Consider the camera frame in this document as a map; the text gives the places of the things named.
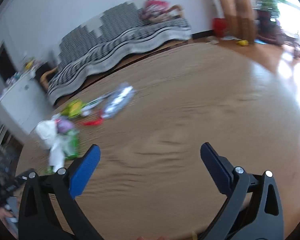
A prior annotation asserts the white crumpled plastic bag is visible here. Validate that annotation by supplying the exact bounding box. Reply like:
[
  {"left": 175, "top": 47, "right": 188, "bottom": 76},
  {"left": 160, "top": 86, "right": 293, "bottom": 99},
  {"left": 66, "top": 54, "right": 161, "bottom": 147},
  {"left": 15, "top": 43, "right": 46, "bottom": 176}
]
[{"left": 34, "top": 119, "right": 79, "bottom": 172}]

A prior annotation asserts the green white long carton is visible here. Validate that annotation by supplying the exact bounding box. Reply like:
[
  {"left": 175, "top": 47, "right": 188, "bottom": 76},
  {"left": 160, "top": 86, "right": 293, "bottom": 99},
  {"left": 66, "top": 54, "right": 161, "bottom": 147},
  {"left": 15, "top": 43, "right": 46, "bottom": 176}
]
[{"left": 48, "top": 129, "right": 79, "bottom": 173}]

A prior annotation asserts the white cabinet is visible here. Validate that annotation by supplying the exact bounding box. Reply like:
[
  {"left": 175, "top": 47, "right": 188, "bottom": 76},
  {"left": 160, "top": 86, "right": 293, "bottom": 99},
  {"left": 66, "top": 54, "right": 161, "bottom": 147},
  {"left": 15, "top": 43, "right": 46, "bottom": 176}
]
[{"left": 0, "top": 71, "right": 53, "bottom": 137}]

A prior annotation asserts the yellow green wrapper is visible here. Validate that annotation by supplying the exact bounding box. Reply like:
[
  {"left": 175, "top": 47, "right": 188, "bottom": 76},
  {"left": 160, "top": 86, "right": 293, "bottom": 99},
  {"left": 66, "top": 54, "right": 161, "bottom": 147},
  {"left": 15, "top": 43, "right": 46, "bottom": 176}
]
[{"left": 61, "top": 99, "right": 86, "bottom": 118}]

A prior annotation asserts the red small wrapper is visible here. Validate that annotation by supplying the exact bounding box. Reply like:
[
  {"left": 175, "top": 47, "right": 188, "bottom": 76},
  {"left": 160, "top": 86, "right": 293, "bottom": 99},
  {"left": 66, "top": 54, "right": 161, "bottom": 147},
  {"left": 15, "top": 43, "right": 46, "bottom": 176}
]
[{"left": 81, "top": 112, "right": 103, "bottom": 126}]

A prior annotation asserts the wooden sofa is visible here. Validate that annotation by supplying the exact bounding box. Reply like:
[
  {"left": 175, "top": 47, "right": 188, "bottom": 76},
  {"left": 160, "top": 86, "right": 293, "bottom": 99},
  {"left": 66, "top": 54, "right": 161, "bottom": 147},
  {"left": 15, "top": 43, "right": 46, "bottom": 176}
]
[{"left": 39, "top": 3, "right": 193, "bottom": 103}]

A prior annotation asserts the silver foil wrapper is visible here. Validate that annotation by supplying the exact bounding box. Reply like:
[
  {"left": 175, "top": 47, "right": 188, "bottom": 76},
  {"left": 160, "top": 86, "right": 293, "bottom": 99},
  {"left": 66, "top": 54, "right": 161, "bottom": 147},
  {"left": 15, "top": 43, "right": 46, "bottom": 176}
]
[{"left": 101, "top": 82, "right": 135, "bottom": 119}]

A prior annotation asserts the yellow toy on floor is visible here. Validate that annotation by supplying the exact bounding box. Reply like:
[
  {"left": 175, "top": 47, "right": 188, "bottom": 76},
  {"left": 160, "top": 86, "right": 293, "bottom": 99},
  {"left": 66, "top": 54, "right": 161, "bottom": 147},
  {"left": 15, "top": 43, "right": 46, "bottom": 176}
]
[{"left": 237, "top": 40, "right": 249, "bottom": 47}]

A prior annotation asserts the orange brown curtain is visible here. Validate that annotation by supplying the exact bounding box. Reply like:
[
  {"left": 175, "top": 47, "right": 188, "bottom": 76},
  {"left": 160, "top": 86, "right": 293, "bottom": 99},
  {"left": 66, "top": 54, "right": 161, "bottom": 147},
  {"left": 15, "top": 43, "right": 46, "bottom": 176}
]
[{"left": 220, "top": 0, "right": 256, "bottom": 43}]

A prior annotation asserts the black white striped blanket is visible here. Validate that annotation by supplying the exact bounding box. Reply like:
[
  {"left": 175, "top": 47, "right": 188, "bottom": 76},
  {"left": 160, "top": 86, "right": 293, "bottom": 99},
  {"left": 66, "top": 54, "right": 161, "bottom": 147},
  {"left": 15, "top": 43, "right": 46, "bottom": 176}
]
[{"left": 46, "top": 0, "right": 193, "bottom": 106}]

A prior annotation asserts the pink plush pillow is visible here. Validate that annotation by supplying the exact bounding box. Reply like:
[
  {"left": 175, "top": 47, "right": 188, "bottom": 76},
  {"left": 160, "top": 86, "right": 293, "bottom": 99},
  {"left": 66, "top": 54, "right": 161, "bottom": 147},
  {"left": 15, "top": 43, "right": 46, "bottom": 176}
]
[{"left": 141, "top": 0, "right": 171, "bottom": 23}]

